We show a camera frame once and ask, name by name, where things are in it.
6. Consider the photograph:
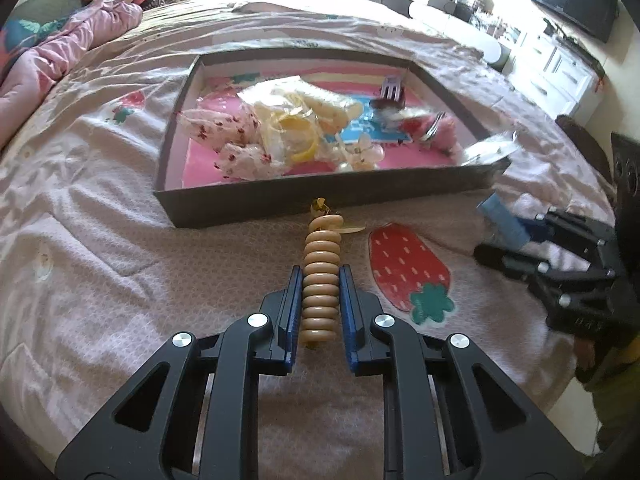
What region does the pink quilt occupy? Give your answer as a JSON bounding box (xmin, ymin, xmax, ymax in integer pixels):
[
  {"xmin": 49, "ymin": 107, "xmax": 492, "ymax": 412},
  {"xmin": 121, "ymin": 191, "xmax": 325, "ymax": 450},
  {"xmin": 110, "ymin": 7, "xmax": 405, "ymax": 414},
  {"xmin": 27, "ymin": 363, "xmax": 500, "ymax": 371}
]
[{"xmin": 0, "ymin": 0, "xmax": 143, "ymax": 148}]

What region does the beige spiral hair tie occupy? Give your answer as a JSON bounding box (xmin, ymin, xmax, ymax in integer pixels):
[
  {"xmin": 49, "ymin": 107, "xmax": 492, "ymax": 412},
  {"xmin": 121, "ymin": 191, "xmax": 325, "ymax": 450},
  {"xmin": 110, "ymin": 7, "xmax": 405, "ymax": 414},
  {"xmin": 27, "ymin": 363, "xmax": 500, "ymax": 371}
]
[{"xmin": 300, "ymin": 198, "xmax": 369, "ymax": 352}]

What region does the pink printed bed cover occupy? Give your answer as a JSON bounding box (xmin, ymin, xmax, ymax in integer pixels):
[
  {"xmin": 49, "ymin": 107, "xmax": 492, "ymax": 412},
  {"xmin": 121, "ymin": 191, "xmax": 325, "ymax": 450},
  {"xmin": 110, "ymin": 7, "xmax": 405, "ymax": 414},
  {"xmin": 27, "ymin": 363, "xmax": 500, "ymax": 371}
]
[{"xmin": 0, "ymin": 0, "xmax": 621, "ymax": 480}]

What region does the yellow claw hair clip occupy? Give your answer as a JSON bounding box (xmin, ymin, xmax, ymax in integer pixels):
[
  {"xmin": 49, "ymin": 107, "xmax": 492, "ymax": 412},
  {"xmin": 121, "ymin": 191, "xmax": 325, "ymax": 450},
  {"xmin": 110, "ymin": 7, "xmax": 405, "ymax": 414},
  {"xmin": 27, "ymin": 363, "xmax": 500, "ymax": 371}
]
[{"xmin": 272, "ymin": 110, "xmax": 321, "ymax": 163}]

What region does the pearl flower hair clip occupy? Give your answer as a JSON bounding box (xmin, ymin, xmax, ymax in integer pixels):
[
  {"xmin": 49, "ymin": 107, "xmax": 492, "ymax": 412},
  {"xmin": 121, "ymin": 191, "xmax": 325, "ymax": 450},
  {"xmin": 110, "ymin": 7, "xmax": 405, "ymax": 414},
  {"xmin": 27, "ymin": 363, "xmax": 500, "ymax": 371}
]
[{"xmin": 332, "ymin": 132, "xmax": 386, "ymax": 173}]

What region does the floral fabric bow hair clip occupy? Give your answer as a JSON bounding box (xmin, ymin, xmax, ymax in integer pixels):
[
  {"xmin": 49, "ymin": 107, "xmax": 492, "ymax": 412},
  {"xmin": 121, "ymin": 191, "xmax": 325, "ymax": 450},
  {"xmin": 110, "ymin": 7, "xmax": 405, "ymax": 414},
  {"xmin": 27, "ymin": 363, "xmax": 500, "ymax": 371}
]
[{"xmin": 177, "ymin": 105, "xmax": 288, "ymax": 181}]

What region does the white drawer cabinet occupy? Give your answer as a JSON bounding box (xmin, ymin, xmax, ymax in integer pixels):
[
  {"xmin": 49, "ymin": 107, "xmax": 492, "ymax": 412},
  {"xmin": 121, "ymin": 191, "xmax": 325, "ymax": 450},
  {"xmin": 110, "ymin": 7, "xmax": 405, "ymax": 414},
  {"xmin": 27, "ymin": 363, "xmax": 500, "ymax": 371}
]
[{"xmin": 510, "ymin": 20, "xmax": 608, "ymax": 121}]

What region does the mauve brown large hair clip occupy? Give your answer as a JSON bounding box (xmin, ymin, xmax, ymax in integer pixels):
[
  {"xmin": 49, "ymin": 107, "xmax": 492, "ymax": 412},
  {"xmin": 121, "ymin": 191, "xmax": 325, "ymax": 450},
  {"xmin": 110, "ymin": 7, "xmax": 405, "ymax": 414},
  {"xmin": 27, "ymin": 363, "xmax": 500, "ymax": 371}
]
[{"xmin": 370, "ymin": 74, "xmax": 408, "ymax": 112}]

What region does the clear plastic bag white card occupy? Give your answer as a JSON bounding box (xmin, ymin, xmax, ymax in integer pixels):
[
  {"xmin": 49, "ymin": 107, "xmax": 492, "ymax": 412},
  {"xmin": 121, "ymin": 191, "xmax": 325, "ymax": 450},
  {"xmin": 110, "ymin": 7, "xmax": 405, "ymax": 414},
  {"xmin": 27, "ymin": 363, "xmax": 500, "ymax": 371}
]
[{"xmin": 237, "ymin": 75, "xmax": 366, "ymax": 133}]

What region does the person's right forearm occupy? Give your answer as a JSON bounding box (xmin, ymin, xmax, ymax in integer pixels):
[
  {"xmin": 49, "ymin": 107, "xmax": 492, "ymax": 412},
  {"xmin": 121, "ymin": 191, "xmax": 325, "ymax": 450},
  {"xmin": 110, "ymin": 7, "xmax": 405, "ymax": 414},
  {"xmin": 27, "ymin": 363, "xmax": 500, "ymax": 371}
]
[{"xmin": 575, "ymin": 332, "xmax": 640, "ymax": 456}]

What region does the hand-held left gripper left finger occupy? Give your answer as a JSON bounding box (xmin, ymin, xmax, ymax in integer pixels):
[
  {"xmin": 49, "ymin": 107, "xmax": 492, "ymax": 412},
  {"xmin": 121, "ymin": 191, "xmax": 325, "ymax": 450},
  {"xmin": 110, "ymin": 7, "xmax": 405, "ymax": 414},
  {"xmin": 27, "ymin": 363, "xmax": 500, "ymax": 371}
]
[{"xmin": 55, "ymin": 266, "xmax": 304, "ymax": 480}]

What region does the dark tray with pink bottom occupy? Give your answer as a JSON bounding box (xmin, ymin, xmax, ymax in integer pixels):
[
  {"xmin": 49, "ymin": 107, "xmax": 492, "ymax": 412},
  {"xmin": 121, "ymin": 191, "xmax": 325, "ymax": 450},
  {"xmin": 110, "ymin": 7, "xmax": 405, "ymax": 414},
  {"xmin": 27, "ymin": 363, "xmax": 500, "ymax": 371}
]
[{"xmin": 152, "ymin": 47, "xmax": 513, "ymax": 231}]

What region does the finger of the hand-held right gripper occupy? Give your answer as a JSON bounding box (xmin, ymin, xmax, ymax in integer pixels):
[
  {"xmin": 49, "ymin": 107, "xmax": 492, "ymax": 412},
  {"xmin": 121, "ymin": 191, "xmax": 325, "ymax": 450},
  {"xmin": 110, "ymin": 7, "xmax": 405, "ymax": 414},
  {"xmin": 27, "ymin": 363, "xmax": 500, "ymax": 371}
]
[
  {"xmin": 472, "ymin": 242, "xmax": 618, "ymax": 313},
  {"xmin": 515, "ymin": 208, "xmax": 619, "ymax": 261}
]

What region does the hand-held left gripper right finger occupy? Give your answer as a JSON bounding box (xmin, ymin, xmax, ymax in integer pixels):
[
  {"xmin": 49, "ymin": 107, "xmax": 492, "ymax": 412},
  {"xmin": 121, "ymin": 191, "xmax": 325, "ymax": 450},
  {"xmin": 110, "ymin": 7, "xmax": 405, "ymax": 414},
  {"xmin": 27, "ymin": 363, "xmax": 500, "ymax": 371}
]
[{"xmin": 339, "ymin": 265, "xmax": 586, "ymax": 480}]

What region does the grey green pillow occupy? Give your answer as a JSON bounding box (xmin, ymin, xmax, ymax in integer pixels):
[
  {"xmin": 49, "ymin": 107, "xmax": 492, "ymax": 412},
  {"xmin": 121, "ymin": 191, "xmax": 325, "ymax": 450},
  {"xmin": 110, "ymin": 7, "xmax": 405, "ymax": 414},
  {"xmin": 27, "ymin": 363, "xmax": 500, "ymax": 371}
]
[{"xmin": 10, "ymin": 0, "xmax": 88, "ymax": 26}]

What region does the small clear plastic bag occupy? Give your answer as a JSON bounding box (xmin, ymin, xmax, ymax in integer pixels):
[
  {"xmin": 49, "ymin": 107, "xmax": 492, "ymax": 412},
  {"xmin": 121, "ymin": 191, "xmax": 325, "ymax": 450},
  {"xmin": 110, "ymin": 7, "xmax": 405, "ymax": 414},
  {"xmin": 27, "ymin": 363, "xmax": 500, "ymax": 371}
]
[{"xmin": 461, "ymin": 130, "xmax": 518, "ymax": 167}]

